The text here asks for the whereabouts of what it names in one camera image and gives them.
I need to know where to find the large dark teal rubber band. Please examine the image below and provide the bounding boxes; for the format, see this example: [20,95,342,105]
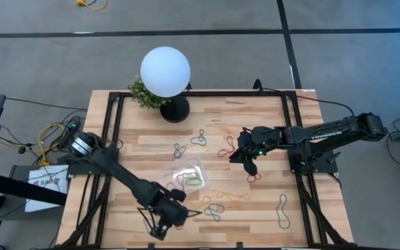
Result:
[276,193,291,230]

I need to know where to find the white globe table lamp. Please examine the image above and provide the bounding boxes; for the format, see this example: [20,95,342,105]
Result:
[140,46,191,124]

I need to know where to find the long black cable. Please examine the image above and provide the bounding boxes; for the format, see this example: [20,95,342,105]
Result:
[253,78,357,117]

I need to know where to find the black bar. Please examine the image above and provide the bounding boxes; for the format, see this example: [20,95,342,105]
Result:
[0,169,68,206]

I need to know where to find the thin black floor cable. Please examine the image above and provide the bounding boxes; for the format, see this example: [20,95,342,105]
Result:
[5,97,88,111]

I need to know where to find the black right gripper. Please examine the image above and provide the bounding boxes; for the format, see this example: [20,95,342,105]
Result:
[228,126,281,176]

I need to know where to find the yellow extension cable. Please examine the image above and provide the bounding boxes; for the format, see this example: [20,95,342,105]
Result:
[76,0,108,11]

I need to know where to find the small green potted plant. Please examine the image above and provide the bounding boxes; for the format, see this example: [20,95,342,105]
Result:
[127,76,172,110]

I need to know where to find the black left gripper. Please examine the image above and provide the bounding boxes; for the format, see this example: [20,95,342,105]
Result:
[147,189,203,241]

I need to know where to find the clear plastic bag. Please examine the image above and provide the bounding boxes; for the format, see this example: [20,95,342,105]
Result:
[160,156,208,195]

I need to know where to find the white paper sheet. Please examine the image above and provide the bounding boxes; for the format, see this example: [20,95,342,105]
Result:
[24,165,69,213]

